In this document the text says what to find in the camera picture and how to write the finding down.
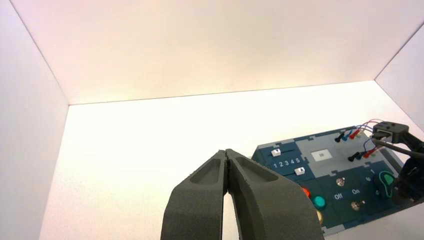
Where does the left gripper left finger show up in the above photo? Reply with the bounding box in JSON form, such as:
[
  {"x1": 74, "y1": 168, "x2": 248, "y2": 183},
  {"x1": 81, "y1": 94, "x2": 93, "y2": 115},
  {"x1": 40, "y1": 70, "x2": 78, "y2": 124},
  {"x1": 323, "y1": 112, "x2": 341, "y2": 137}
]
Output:
[{"x1": 160, "y1": 149, "x2": 229, "y2": 240}]

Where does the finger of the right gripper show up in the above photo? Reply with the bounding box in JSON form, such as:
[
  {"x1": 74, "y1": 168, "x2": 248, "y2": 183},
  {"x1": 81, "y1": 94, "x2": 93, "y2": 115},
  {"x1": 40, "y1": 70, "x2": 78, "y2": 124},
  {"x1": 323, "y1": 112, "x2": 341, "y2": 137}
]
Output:
[{"x1": 391, "y1": 155, "x2": 424, "y2": 204}]

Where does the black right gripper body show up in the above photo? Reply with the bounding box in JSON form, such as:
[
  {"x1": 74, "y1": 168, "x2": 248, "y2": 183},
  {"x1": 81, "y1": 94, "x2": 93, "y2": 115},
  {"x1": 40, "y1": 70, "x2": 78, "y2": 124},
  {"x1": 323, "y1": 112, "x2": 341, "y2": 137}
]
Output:
[{"x1": 371, "y1": 121, "x2": 424, "y2": 157}]

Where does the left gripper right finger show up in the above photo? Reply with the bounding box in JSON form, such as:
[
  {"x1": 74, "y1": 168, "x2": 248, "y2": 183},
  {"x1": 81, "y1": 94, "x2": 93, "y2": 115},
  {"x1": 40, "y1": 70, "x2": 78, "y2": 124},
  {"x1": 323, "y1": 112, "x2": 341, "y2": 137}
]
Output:
[{"x1": 226, "y1": 148, "x2": 326, "y2": 240}]

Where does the green pointer knob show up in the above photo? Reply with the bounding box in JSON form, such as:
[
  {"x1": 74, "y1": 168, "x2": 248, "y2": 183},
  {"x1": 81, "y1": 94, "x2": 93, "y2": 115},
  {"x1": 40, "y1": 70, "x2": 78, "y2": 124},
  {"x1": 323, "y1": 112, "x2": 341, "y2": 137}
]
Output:
[{"x1": 373, "y1": 170, "x2": 397, "y2": 200}]

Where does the teal round push button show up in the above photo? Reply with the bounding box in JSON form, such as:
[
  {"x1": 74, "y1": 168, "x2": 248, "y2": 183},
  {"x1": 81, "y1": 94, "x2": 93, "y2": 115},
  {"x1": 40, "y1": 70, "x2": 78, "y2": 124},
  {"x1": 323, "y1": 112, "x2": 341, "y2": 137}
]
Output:
[{"x1": 311, "y1": 196, "x2": 327, "y2": 210}]

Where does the dark teal grey control box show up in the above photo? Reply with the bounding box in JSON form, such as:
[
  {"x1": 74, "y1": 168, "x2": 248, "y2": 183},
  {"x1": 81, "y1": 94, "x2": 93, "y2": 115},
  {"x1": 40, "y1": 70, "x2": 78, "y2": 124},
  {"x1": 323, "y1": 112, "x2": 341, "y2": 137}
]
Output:
[{"x1": 251, "y1": 125, "x2": 424, "y2": 238}]

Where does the white square label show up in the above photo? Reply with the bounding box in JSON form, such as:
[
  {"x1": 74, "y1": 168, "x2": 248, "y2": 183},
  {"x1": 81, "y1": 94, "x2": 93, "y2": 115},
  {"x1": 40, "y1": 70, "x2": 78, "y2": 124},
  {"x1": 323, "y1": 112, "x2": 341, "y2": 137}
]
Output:
[{"x1": 311, "y1": 149, "x2": 332, "y2": 163}]

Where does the red jumper cable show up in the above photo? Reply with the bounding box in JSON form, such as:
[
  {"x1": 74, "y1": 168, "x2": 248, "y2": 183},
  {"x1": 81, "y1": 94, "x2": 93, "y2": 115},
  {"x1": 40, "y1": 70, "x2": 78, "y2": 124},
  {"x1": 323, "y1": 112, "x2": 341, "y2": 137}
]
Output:
[{"x1": 359, "y1": 118, "x2": 385, "y2": 152}]

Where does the blue jumper cable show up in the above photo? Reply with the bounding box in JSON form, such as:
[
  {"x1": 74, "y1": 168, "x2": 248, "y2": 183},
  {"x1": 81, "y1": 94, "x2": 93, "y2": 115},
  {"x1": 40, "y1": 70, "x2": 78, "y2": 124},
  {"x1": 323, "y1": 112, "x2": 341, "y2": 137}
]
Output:
[{"x1": 352, "y1": 123, "x2": 376, "y2": 153}]

